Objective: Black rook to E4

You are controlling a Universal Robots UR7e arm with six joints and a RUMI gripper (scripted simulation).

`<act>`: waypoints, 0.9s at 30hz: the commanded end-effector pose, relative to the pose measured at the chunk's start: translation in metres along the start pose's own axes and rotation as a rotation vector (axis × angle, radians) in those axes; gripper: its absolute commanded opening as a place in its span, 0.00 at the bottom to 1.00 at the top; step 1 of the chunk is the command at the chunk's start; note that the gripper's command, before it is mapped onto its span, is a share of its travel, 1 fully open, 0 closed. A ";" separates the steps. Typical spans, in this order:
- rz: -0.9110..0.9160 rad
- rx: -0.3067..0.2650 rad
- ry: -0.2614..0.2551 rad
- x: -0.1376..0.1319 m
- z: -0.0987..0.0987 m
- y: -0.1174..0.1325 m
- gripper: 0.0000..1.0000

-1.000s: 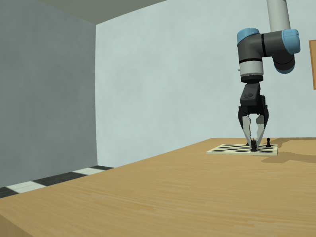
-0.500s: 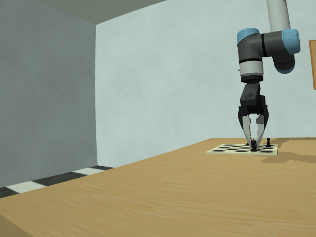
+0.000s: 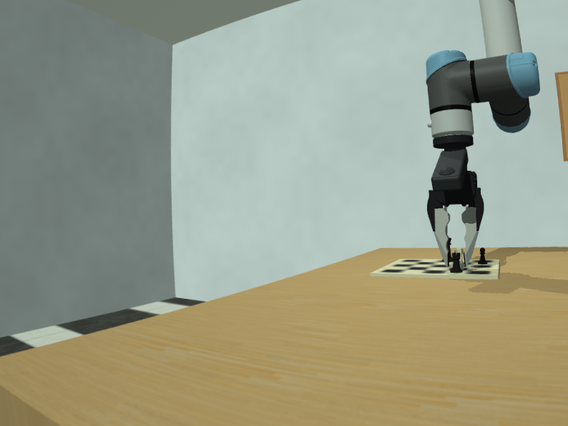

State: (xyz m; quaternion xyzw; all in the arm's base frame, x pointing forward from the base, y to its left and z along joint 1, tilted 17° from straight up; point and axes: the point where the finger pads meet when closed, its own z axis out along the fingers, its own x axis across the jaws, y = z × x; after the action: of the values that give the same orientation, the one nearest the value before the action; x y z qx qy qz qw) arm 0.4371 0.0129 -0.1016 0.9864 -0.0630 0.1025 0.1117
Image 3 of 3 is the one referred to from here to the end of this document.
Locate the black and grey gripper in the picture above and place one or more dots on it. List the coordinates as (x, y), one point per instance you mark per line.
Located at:
(469, 194)

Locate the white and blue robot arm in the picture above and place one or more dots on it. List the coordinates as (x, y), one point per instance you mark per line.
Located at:
(505, 78)

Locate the black and cream chessboard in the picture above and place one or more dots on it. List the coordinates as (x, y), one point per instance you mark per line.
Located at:
(435, 268)

